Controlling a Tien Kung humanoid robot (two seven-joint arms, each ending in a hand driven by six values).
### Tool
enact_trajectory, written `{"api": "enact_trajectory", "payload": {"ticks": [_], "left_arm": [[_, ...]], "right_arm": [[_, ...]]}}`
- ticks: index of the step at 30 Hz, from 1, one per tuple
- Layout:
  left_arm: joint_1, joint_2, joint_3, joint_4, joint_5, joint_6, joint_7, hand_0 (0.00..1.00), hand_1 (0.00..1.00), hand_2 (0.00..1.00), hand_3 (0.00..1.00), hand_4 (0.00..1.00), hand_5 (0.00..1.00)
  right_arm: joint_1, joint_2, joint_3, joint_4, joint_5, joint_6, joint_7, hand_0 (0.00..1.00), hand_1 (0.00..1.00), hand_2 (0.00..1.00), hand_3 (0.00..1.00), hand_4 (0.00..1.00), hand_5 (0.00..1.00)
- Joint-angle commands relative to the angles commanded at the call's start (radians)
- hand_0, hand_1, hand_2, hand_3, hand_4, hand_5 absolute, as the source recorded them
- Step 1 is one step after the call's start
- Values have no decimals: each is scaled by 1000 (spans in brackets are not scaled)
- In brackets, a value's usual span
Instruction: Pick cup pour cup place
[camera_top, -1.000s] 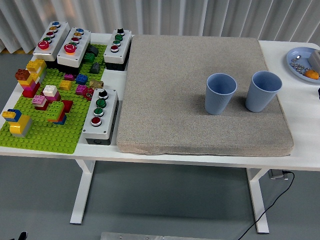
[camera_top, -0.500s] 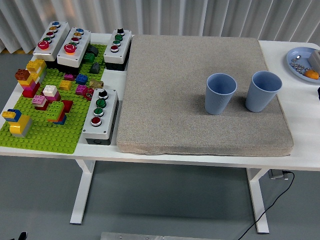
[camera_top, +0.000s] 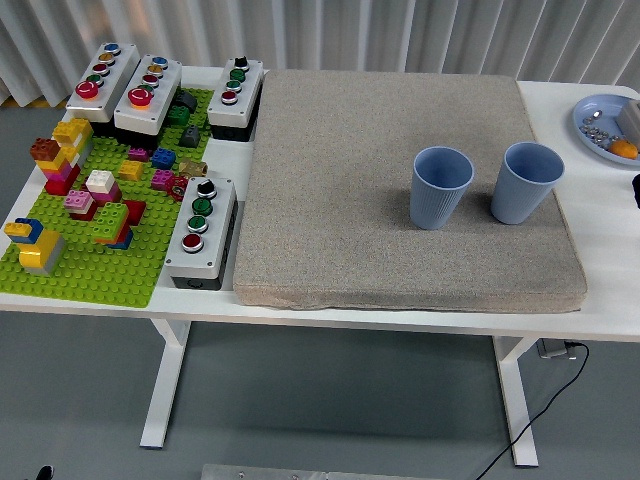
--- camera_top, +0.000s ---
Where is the blue ribbed cup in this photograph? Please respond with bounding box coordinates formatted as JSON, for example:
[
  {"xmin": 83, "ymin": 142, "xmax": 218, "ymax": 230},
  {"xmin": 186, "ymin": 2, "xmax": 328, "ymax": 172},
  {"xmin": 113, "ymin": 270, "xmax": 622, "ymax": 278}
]
[
  {"xmin": 409, "ymin": 145, "xmax": 475, "ymax": 231},
  {"xmin": 489, "ymin": 142, "xmax": 566, "ymax": 226}
]

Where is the small orange fruit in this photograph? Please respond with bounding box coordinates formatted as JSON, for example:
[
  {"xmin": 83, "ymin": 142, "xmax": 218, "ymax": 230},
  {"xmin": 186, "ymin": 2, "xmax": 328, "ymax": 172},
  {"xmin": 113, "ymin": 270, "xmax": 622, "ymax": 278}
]
[{"xmin": 609, "ymin": 138, "xmax": 640, "ymax": 160}]

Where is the grey metal block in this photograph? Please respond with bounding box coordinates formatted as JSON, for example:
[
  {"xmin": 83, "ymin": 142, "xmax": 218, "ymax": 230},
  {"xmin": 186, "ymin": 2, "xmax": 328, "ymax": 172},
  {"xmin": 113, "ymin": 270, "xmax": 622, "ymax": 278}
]
[{"xmin": 615, "ymin": 98, "xmax": 640, "ymax": 130}]

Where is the light blue plate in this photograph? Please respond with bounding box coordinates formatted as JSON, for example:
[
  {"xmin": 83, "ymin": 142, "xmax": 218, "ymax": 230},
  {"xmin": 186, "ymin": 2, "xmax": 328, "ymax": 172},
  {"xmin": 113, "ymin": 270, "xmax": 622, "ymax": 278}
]
[{"xmin": 572, "ymin": 93, "xmax": 640, "ymax": 167}]

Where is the white table leg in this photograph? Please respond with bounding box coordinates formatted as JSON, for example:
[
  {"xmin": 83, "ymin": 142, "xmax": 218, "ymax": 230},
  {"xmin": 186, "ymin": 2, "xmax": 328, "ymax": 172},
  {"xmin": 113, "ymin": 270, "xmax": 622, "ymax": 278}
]
[
  {"xmin": 491, "ymin": 335, "xmax": 540, "ymax": 469},
  {"xmin": 138, "ymin": 319, "xmax": 192, "ymax": 449}
]

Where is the grey power box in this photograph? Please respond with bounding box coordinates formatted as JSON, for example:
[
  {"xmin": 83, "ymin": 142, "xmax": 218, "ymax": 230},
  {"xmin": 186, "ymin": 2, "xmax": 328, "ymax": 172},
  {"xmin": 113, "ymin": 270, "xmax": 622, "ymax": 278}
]
[{"xmin": 538, "ymin": 339, "xmax": 577, "ymax": 359}]

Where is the green lego baseplate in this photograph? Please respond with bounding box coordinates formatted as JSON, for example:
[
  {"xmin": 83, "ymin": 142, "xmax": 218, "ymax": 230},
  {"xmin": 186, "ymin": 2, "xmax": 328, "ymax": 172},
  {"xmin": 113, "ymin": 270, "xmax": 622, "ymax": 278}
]
[{"xmin": 0, "ymin": 87, "xmax": 217, "ymax": 309}]

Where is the yellow blue grey lego figure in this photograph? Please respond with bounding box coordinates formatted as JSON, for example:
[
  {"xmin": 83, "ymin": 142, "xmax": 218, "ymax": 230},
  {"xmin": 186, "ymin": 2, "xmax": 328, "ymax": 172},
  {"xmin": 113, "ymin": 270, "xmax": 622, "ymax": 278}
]
[{"xmin": 3, "ymin": 217, "xmax": 67, "ymax": 277}]

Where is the green red blue lego stack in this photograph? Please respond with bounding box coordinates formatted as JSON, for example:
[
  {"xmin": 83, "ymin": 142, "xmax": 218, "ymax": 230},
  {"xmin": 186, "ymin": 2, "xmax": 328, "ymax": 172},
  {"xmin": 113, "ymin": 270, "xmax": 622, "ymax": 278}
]
[{"xmin": 91, "ymin": 199, "xmax": 147, "ymax": 251}]

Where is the pink and red lego stack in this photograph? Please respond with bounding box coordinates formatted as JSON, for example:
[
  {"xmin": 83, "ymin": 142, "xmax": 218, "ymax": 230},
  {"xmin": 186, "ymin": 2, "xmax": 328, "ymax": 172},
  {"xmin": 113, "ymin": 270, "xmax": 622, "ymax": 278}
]
[{"xmin": 63, "ymin": 189, "xmax": 100, "ymax": 222}]

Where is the grey-brown mat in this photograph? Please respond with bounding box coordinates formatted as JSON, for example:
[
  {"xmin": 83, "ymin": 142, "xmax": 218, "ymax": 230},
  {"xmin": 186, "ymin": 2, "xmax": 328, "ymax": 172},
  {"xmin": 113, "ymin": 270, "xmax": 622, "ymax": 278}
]
[{"xmin": 232, "ymin": 68, "xmax": 589, "ymax": 314}]

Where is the white and magenta lego stack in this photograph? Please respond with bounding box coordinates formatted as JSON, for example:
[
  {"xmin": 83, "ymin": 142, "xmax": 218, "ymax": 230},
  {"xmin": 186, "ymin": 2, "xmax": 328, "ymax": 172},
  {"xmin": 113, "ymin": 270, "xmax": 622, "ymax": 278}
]
[{"xmin": 84, "ymin": 169, "xmax": 124, "ymax": 205}]

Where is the tall multicolour lego tower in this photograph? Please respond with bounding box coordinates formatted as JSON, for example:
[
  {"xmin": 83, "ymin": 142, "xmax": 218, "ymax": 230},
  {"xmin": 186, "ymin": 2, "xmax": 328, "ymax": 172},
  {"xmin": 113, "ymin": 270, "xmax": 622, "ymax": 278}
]
[{"xmin": 29, "ymin": 117, "xmax": 96, "ymax": 197}]

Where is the white four-button control box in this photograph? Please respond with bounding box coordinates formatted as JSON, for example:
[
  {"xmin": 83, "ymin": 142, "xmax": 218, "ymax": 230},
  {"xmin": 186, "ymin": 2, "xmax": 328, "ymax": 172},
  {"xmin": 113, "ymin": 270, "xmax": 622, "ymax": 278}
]
[
  {"xmin": 206, "ymin": 56, "xmax": 265, "ymax": 144},
  {"xmin": 163, "ymin": 176, "xmax": 245, "ymax": 291}
]

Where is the yellow lego brick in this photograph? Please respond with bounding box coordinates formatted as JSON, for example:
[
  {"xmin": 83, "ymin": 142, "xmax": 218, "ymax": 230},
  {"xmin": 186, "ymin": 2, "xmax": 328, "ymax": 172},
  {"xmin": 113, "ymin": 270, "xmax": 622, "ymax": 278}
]
[{"xmin": 117, "ymin": 159, "xmax": 146, "ymax": 182}]

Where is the blue lego brick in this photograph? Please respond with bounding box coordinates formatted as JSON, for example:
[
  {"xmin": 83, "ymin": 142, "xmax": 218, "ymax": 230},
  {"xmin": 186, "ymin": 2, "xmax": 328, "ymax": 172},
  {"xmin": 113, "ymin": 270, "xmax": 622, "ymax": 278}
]
[{"xmin": 150, "ymin": 147, "xmax": 178, "ymax": 170}]

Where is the white five-button control box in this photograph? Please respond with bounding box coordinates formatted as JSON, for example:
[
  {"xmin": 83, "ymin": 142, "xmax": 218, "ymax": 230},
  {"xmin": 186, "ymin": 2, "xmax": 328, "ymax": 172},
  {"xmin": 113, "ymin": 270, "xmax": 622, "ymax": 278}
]
[
  {"xmin": 113, "ymin": 53, "xmax": 184, "ymax": 150},
  {"xmin": 65, "ymin": 42, "xmax": 141, "ymax": 137}
]

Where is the white curtain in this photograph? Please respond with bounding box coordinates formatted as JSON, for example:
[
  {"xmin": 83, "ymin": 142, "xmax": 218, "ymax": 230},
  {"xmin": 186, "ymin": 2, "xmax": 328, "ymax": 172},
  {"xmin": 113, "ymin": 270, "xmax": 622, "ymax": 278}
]
[{"xmin": 0, "ymin": 0, "xmax": 640, "ymax": 109}]

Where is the black power cable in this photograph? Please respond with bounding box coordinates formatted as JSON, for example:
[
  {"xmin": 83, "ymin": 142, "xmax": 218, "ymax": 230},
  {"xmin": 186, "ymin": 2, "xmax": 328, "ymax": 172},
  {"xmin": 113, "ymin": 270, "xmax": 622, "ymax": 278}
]
[{"xmin": 474, "ymin": 340, "xmax": 591, "ymax": 480}]

